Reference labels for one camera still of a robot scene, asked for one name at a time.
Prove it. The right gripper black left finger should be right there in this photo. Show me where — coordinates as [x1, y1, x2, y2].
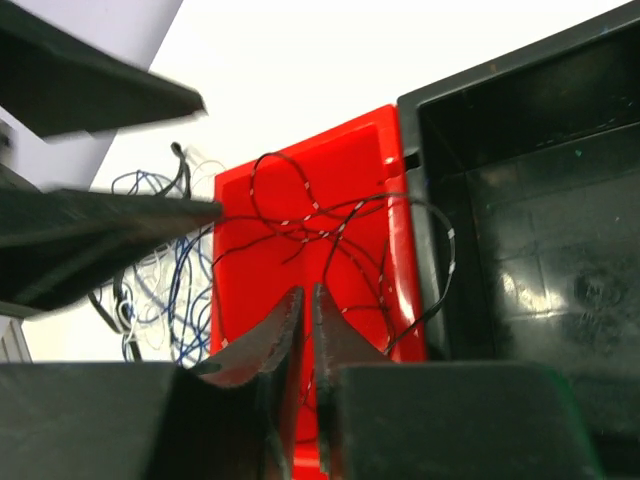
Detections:
[1, 287, 304, 479]

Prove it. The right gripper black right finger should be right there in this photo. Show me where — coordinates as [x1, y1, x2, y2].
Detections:
[312, 284, 604, 479]

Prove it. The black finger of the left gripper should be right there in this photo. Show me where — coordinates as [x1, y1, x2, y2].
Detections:
[1, 1, 205, 139]
[1, 189, 223, 310]

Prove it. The blue black wire bundle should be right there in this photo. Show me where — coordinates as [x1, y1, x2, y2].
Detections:
[87, 142, 224, 369]

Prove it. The thin grey wire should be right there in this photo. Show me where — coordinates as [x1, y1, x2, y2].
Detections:
[212, 152, 457, 411]

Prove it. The red plastic bin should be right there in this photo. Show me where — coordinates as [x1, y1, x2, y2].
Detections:
[209, 103, 429, 480]

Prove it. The black plastic bin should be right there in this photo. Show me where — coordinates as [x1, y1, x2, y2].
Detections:
[397, 1, 639, 444]

